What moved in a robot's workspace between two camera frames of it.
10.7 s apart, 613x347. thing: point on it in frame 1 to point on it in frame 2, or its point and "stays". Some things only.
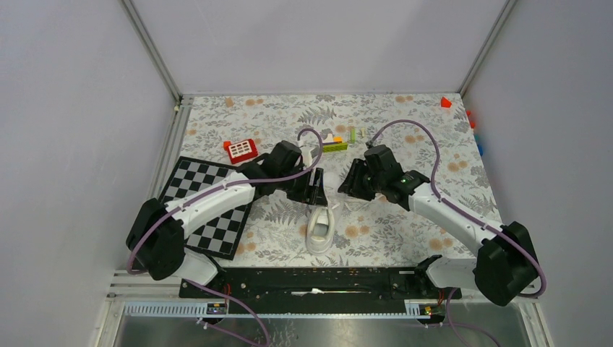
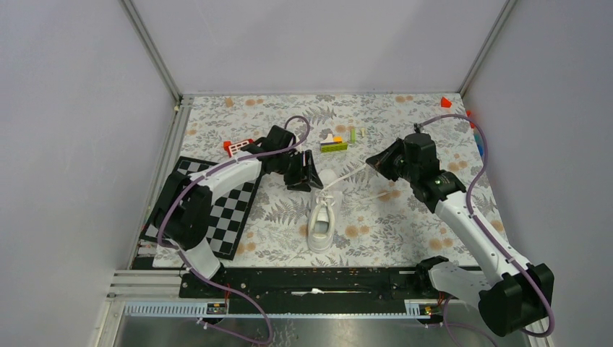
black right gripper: (351, 185) to (381, 162)
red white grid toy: (242, 150) stays
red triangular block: (445, 103) stays
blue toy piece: (480, 146) stays
